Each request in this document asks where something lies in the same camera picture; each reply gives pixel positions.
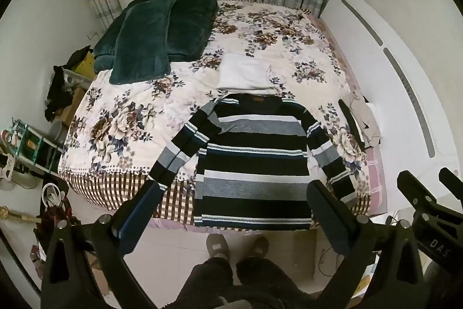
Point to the dark red bag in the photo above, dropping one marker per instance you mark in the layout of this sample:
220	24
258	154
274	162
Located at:
54	222

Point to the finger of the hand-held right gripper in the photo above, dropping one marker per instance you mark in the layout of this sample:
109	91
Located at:
416	189
452	182

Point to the wooden stick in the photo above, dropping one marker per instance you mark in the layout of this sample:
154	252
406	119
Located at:
16	215

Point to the yellow bag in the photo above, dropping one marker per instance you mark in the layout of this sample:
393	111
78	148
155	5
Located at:
86	66

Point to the black hanging clothes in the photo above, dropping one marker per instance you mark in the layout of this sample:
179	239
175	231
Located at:
59	91

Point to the beige crumpled cloth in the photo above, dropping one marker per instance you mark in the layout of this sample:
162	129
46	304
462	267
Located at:
369	126

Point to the wall socket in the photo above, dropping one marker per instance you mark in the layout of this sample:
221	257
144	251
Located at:
92	35

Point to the black cloth on yellow bag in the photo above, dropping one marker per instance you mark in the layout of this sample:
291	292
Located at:
80	55

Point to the green shelf rack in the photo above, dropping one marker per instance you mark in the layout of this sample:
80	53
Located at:
36	146

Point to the white headboard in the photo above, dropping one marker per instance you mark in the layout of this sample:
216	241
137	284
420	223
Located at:
383	77

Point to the grey slipper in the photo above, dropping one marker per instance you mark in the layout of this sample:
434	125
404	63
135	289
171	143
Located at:
218	245
258	247

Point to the dark green plush pillow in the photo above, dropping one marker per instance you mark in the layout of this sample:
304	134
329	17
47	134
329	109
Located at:
141	41

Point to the black grey white striped sweater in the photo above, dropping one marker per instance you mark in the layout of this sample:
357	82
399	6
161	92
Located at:
253	167

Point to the person's dark trousers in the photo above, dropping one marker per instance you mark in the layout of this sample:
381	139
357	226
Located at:
253	283

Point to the floral bedspread with checked skirt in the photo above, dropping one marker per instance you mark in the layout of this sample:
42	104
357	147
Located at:
144	113

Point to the white plastic basket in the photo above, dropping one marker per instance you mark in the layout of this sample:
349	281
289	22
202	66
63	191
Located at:
72	77

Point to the cardboard box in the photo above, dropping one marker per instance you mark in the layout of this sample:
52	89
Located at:
74	102

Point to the grey bin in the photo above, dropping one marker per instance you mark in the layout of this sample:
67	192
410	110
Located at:
55	131

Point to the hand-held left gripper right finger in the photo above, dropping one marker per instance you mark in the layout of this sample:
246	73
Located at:
326	215

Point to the white folded cloth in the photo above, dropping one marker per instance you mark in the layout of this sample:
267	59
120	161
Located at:
243	74

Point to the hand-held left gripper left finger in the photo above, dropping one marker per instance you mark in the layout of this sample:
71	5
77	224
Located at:
140	212

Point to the dark green plush quilt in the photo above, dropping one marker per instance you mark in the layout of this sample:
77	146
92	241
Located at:
190	23

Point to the white round object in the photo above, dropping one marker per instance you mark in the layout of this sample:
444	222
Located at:
50	195

